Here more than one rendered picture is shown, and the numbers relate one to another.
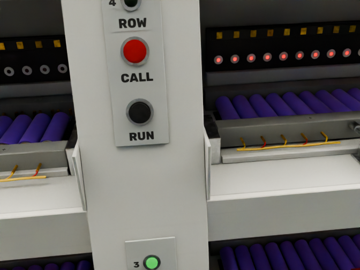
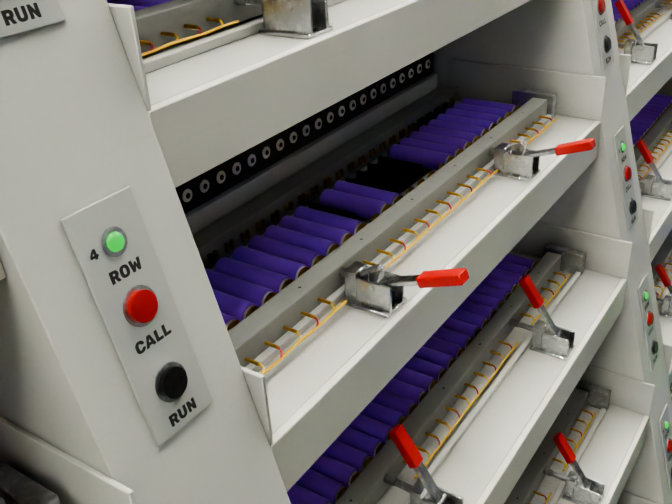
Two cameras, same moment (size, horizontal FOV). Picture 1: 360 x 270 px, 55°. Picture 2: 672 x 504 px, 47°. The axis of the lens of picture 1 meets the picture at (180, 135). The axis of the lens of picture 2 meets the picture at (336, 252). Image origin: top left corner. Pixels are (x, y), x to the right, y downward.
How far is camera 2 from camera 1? 0.92 m
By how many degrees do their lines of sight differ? 43
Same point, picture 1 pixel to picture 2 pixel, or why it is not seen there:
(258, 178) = not seen: hidden behind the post
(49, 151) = (543, 103)
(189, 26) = not seen: outside the picture
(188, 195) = (621, 94)
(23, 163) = (534, 118)
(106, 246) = (609, 143)
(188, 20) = not seen: outside the picture
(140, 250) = (618, 140)
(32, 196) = (566, 130)
